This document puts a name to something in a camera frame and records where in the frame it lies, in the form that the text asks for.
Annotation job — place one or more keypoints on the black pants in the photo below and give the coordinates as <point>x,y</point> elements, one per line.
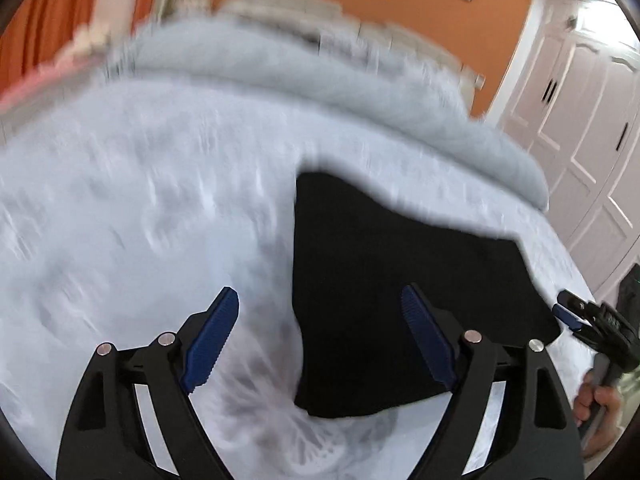
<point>390,280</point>

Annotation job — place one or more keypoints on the beige padded headboard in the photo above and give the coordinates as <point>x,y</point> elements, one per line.
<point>310,7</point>

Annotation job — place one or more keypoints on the grey folded duvet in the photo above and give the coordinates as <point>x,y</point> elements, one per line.
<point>300,65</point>

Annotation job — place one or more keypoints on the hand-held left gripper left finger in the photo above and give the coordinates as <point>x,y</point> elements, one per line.
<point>212,340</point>

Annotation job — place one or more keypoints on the white wall socket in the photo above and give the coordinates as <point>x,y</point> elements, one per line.
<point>478,81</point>

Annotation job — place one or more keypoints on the white wardrobe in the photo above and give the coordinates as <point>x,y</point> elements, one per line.
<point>575,110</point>

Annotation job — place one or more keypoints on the orange curtain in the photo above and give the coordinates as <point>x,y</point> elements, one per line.
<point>45,25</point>

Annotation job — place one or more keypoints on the person's right hand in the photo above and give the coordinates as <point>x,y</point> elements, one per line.
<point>602,415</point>

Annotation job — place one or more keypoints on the butterfly print bed sheet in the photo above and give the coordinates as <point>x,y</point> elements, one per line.
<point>125,185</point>

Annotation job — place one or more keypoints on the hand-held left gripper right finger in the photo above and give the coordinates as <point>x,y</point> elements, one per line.
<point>430,340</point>

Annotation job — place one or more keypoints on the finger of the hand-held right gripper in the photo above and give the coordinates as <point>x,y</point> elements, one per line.
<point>575,301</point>
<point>567,317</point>

